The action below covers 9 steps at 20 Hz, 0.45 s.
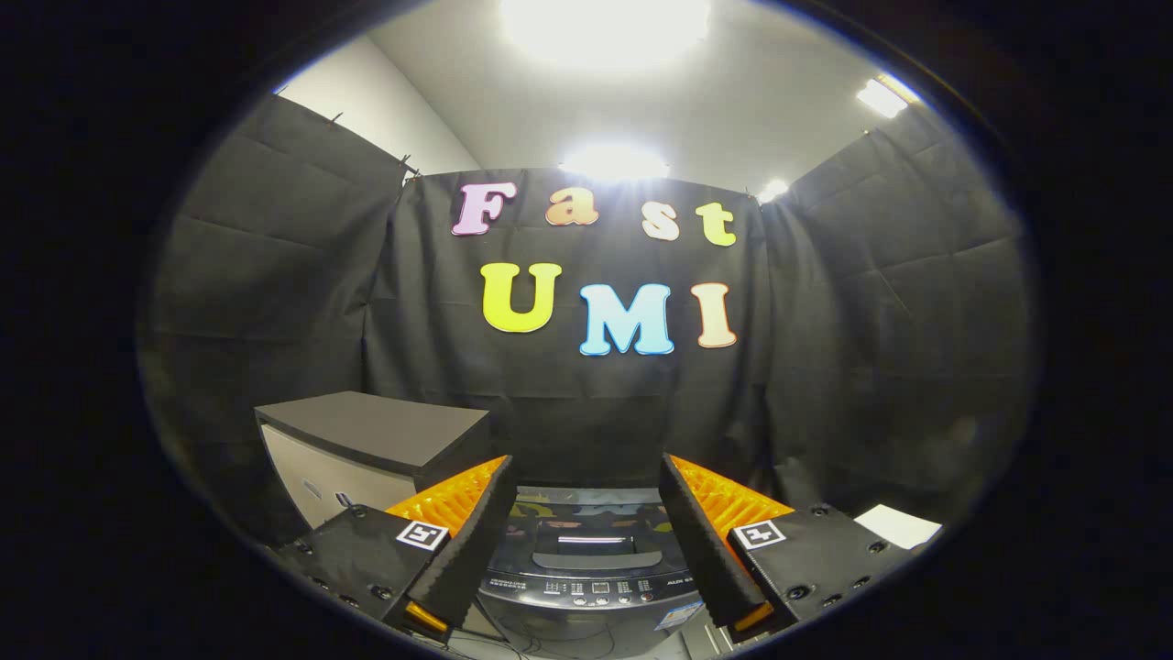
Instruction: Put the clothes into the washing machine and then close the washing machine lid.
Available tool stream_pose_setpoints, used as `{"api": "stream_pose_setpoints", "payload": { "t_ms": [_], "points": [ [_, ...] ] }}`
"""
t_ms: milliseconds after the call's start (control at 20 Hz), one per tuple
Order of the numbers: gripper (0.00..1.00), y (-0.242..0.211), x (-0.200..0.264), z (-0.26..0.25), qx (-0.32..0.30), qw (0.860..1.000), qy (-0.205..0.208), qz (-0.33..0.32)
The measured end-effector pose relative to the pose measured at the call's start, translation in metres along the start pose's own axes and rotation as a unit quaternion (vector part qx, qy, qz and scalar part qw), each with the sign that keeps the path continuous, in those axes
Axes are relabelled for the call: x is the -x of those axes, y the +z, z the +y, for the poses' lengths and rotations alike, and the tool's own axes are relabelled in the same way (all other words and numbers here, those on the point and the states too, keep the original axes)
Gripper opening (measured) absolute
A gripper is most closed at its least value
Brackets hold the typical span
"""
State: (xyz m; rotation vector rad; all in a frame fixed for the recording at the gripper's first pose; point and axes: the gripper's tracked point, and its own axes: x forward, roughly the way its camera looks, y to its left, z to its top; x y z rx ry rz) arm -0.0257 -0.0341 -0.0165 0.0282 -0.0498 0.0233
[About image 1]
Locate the large ceiling light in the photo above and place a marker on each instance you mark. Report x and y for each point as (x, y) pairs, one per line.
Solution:
(605, 23)

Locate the dark grey washing machine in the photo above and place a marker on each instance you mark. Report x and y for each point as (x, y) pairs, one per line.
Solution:
(586, 623)

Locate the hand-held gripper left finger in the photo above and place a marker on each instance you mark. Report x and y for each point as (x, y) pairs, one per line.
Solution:
(476, 536)

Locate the rectangular ceiling light panel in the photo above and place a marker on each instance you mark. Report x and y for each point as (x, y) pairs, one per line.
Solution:
(882, 97)

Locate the ceiling light behind backdrop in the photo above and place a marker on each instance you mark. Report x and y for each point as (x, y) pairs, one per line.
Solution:
(614, 163)

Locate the dark washing machine lid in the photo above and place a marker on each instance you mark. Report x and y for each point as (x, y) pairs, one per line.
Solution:
(586, 527)

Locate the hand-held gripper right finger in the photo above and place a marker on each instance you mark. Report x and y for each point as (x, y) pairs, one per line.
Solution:
(701, 550)

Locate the small ceiling light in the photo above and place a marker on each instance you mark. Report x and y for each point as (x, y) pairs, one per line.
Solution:
(772, 190)

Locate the grey cabinet with dark top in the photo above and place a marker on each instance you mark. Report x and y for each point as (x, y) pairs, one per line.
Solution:
(376, 426)

